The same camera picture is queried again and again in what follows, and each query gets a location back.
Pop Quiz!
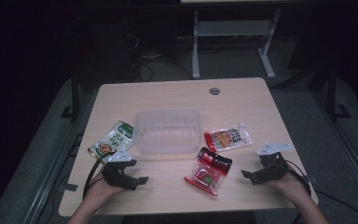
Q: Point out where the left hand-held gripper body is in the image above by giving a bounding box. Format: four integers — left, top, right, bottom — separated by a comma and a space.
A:
101, 150, 138, 189

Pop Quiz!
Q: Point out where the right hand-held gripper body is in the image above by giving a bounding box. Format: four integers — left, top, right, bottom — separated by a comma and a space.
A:
256, 142, 294, 185

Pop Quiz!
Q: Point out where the white and red snack packet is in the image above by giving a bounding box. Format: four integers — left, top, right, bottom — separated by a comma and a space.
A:
203, 122, 254, 153

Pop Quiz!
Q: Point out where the clear plastic container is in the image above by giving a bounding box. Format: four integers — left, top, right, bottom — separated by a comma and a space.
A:
133, 108, 203, 155

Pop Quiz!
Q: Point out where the person's left hand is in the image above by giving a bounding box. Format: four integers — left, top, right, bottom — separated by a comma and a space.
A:
88, 171, 129, 207

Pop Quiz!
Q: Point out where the person's right hand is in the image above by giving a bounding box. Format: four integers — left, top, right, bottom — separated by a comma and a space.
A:
265, 169, 310, 203

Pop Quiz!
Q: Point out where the green snack packet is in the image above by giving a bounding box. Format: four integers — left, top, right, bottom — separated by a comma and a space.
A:
87, 120, 136, 170

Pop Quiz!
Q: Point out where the person's dark clothing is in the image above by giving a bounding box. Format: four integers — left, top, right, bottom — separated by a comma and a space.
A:
120, 211, 257, 224

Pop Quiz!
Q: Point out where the black metal stand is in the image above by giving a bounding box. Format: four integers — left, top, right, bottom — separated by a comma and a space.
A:
325, 64, 352, 121
60, 68, 82, 121

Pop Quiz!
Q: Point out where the left hand-held gripper black cable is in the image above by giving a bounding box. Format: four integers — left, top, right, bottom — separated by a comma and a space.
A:
82, 151, 117, 201

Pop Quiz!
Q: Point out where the hand-held gripper black cable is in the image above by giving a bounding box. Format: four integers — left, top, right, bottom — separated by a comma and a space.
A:
82, 151, 117, 201
283, 159, 312, 198

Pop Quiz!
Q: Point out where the right hand-held gripper black cable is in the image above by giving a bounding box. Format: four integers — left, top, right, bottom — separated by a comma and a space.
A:
283, 159, 312, 198

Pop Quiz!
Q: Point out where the aluminium floor rail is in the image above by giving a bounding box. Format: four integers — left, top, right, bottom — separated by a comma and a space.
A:
310, 91, 358, 202
21, 92, 98, 224

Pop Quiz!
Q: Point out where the black floor cable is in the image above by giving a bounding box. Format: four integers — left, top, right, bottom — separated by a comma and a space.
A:
314, 189, 358, 217

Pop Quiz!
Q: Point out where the black floor cables bundle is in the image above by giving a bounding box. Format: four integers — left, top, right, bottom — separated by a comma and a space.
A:
124, 32, 194, 83

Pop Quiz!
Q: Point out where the white metal desk frame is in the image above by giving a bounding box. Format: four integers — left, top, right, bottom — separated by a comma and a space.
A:
191, 7, 282, 80

